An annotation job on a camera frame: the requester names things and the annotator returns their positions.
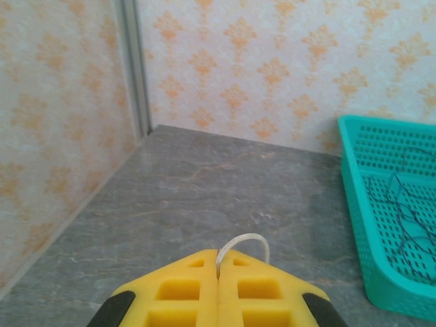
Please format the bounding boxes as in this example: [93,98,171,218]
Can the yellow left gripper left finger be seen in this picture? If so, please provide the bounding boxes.
[87,249,219,327]

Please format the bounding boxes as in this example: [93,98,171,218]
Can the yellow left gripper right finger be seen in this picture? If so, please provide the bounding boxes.
[218,249,350,327]

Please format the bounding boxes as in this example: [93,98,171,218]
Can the thin white cable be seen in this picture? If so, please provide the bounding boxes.
[215,233,271,275]

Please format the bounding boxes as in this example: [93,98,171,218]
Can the thin dark cable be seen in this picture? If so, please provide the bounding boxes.
[366,148,436,285]

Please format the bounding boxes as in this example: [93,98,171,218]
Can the teal plastic basket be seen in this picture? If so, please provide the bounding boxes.
[337,114,436,323]

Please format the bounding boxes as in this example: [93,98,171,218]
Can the aluminium corner post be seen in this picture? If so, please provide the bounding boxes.
[113,0,153,141]

